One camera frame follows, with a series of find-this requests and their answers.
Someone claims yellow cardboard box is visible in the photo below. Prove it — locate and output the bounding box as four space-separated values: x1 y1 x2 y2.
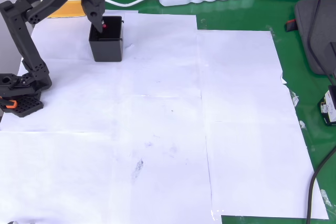
46 0 88 18

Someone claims black square cup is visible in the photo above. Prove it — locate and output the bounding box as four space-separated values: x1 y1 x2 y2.
88 15 125 63

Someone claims small black white device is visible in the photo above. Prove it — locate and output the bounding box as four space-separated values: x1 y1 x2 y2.
317 85 336 127

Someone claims white paper sheet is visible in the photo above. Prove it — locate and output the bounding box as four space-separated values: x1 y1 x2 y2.
123 12 203 98
195 29 288 91
0 8 139 133
0 131 132 224
201 82 308 125
204 120 329 220
115 94 223 224

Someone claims orange black clamp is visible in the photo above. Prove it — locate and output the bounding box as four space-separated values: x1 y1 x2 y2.
0 97 18 110

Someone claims green desk mat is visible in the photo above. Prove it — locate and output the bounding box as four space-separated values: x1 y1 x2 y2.
50 0 336 224

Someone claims red black usb stick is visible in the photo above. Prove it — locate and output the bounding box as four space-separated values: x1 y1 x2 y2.
285 18 299 33

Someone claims white power strip cable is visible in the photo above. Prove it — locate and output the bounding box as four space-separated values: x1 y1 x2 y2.
104 0 160 8

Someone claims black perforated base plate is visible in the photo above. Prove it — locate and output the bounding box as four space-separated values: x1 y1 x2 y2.
0 95 44 119

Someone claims thin black cable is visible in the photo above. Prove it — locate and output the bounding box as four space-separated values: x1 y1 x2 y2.
307 0 336 86

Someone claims thick black cable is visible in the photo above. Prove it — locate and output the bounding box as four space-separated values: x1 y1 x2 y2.
305 146 336 224

